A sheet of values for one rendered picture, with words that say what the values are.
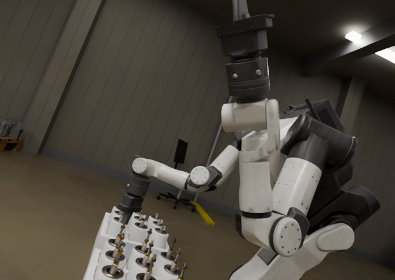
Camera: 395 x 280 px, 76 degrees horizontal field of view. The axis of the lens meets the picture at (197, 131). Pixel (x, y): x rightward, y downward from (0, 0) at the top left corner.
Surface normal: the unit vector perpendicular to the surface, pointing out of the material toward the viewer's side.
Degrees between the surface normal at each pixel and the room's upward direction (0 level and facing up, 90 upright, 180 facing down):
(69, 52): 90
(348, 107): 90
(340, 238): 90
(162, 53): 90
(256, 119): 120
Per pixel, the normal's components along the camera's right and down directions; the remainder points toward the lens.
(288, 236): 0.51, -0.07
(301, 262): -0.07, 0.29
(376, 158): 0.21, -0.03
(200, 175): -0.14, -0.43
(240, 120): -0.32, 0.40
